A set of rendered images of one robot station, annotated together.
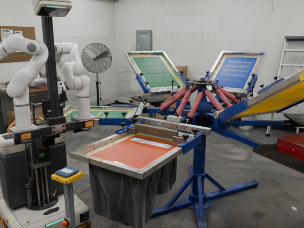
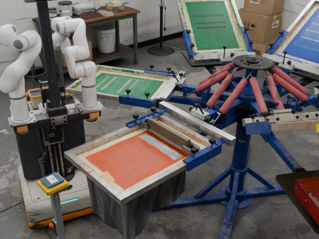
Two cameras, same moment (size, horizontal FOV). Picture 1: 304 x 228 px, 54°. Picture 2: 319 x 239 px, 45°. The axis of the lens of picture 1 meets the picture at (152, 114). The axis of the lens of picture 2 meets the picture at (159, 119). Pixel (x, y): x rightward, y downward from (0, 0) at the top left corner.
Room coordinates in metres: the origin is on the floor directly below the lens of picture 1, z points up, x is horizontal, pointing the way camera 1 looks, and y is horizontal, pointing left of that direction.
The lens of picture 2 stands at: (0.10, -0.54, 2.32)
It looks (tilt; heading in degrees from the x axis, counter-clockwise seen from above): 29 degrees down; 15
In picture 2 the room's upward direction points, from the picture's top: 1 degrees clockwise
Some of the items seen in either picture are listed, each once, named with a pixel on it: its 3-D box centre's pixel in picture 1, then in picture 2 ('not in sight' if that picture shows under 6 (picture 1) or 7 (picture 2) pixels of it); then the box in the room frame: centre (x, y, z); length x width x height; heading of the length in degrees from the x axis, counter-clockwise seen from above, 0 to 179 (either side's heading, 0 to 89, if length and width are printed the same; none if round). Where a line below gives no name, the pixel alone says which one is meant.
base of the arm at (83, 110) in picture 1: (83, 106); (89, 94); (2.19, 0.52, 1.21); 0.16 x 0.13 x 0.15; 40
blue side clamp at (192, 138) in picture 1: (190, 143); (202, 155); (2.05, -0.28, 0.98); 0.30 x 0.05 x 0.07; 147
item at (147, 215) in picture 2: (160, 186); (158, 200); (1.84, -0.06, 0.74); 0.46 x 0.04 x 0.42; 147
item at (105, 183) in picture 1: (114, 193); (107, 200); (1.76, 0.24, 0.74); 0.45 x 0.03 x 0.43; 57
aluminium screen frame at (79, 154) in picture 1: (140, 145); (143, 151); (2.00, 0.08, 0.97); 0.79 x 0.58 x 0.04; 147
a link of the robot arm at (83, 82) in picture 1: (81, 86); (86, 73); (2.17, 0.52, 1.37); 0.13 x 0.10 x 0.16; 139
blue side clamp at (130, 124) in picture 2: (129, 130); (145, 121); (2.35, 0.19, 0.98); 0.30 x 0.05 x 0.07; 147
